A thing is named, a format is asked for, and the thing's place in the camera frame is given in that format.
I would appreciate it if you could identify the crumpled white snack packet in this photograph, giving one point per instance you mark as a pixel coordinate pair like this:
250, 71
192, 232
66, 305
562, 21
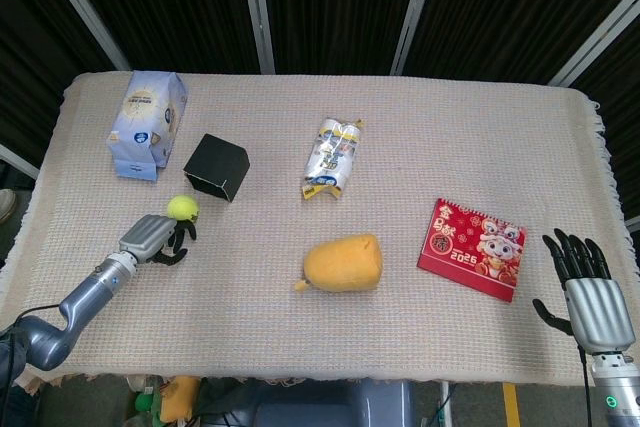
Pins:
332, 157

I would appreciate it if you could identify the yellow plush under table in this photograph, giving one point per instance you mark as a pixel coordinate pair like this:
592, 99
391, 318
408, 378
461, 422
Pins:
179, 399

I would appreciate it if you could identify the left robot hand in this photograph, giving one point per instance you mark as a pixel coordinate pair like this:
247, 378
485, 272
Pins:
150, 238

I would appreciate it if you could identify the black cube box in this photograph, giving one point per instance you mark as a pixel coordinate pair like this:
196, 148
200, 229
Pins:
216, 165

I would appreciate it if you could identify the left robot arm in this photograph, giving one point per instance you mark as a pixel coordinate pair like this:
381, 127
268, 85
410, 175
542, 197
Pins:
70, 309

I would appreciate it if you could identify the beige woven tablecloth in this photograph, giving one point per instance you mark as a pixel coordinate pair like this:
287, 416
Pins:
320, 227

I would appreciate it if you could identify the yellow tennis ball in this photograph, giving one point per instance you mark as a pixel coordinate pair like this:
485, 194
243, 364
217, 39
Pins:
182, 207

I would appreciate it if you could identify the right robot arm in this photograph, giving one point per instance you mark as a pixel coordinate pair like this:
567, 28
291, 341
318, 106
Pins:
615, 392

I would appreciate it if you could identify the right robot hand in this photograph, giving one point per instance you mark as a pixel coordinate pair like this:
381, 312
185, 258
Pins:
595, 309

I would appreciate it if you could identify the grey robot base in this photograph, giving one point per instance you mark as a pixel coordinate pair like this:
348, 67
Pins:
330, 404

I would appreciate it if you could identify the yellow plush toy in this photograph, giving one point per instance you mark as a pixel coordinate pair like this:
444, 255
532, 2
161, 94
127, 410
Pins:
345, 264

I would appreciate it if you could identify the light blue paper bag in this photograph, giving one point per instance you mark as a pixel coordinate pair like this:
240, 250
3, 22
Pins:
145, 127

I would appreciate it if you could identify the red 2026 desk calendar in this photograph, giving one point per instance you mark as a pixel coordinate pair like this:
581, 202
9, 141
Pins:
472, 252

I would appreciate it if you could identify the green toy under table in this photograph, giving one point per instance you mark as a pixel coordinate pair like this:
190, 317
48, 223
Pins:
145, 403

